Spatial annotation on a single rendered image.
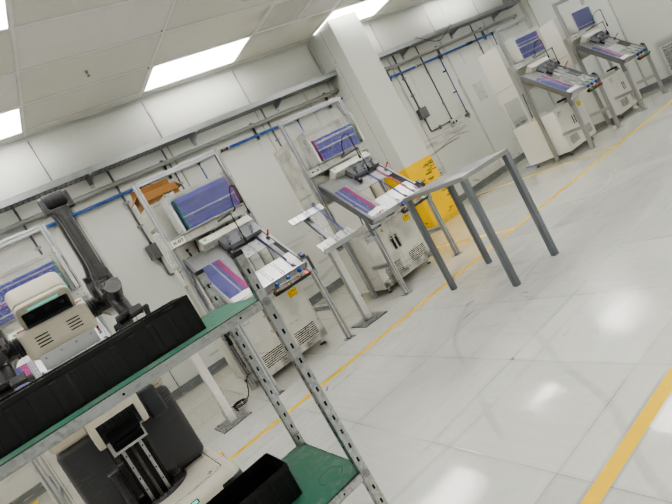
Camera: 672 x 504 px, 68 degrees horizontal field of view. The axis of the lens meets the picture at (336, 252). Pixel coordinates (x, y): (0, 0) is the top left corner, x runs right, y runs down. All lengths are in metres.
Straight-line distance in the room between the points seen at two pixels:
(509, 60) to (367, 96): 1.91
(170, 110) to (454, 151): 4.25
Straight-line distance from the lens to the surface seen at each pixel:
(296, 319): 4.22
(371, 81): 6.83
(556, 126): 7.25
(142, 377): 1.37
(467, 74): 8.92
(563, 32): 8.71
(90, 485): 2.68
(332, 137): 4.94
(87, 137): 5.87
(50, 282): 2.32
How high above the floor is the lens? 1.12
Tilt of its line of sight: 7 degrees down
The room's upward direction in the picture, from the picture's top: 29 degrees counter-clockwise
